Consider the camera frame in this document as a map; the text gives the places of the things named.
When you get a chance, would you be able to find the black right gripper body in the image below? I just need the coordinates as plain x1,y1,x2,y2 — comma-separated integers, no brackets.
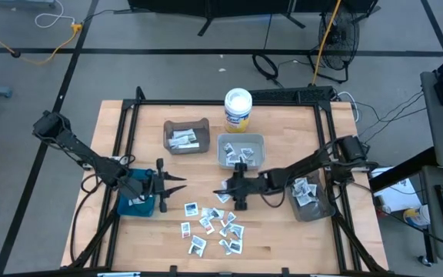
228,162,271,212

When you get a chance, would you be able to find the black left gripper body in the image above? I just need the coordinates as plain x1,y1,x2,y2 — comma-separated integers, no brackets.
142,157,168,214

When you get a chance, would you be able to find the white packet orange label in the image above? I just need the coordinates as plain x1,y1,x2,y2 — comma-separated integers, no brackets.
199,217,215,235

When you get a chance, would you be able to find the teal plastic bin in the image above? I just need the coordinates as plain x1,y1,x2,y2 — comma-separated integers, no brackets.
116,168,158,218

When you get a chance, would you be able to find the light grey plastic bin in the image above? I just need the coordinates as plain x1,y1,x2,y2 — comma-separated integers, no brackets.
216,133,267,172

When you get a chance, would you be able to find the dark grey plastic bin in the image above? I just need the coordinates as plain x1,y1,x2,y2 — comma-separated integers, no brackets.
285,169,337,223
162,118,212,155

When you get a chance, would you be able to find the Lysol wipes canister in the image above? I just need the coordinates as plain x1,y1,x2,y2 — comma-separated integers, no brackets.
224,88,253,134

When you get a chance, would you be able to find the black perforated power box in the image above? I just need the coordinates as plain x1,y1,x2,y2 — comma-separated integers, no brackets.
247,85,336,104

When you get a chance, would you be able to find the black backdrop stand leg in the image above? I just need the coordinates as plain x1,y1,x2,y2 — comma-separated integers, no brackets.
197,7,222,38
282,11,307,30

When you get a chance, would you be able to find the white cardboard box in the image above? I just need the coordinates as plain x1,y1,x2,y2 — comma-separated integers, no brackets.
369,167,422,213

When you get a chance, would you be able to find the black desk crossbar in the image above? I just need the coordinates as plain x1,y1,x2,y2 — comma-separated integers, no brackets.
368,145,438,193

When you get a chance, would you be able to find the white yellow wipes tub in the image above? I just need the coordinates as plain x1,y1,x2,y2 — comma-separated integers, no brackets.
402,205,431,228

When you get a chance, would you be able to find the black floor fan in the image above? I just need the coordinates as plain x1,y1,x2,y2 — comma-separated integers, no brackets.
308,5,361,85

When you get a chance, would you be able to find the black curtain backdrop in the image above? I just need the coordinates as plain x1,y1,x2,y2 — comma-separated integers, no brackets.
127,0,380,19

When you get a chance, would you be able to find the grey equipment base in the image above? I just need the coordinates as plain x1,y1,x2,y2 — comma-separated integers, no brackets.
0,0,57,9

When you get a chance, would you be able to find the black aluminium table frame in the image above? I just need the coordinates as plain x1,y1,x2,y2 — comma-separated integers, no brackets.
67,86,390,275

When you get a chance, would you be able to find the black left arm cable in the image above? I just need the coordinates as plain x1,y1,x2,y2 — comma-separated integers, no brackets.
69,172,105,263

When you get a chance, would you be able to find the black coiled floor cable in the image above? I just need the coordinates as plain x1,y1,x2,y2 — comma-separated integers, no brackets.
251,53,284,88

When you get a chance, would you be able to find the white table corner cable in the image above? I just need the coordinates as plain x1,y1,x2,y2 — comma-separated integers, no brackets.
336,91,361,123

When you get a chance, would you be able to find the yellow hanging cable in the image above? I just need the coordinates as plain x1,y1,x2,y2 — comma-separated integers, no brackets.
310,0,341,86

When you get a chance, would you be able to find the yellow floor extension cord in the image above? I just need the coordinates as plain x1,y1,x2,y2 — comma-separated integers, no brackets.
0,21,84,65

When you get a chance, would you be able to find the white floor cable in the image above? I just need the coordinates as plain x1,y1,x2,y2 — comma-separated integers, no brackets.
34,0,75,29

